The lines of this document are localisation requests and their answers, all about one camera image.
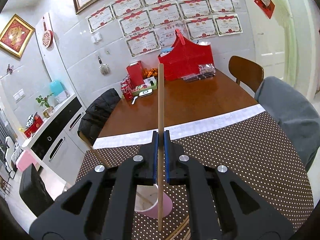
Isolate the pink towel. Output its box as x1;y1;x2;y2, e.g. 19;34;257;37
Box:
16;150;37;172

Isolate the red cola can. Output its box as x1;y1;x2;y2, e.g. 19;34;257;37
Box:
121;83;133;101

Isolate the chair with black jacket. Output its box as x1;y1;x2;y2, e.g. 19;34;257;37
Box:
78;88;120;146

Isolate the brown polka dot tablecloth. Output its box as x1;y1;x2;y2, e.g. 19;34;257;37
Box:
75;110;315;240

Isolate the red diamond door decoration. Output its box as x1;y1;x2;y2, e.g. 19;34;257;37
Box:
254;0;275;19

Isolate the green door curtain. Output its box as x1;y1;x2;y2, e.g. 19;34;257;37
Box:
271;0;305;86

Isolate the brown wooden chair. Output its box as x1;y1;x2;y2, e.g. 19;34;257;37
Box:
228;56;264;92

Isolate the red round hanging ornament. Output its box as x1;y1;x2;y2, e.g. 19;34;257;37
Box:
42;17;53;48

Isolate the hanging brush on wall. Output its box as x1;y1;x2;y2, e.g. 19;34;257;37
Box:
98;57;110;75

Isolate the plastic snack bag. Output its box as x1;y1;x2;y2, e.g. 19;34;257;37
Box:
182;63;216;82

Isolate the white black sideboard cabinet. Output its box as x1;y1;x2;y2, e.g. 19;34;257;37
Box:
22;95;88;185

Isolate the wooden chopstick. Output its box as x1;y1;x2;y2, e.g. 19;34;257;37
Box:
183;229;191;240
78;131;110;168
166;216;189;240
157;63;164;232

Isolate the red basket on cabinet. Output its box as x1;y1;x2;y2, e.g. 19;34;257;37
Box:
24;113;43;138

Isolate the pink cylindrical cup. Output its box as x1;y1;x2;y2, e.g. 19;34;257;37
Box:
135;184;173;219

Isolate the red basket box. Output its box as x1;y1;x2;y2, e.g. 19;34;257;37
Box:
158;29;214;81

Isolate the small potted plant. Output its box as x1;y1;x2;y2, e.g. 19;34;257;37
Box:
35;93;54;118

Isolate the teal humidifier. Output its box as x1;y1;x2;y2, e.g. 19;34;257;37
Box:
50;80;69;103

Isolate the gold framed red picture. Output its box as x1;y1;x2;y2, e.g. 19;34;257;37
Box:
1;14;35;59

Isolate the red tall box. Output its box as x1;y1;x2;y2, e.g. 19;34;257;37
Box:
126;61;144;88

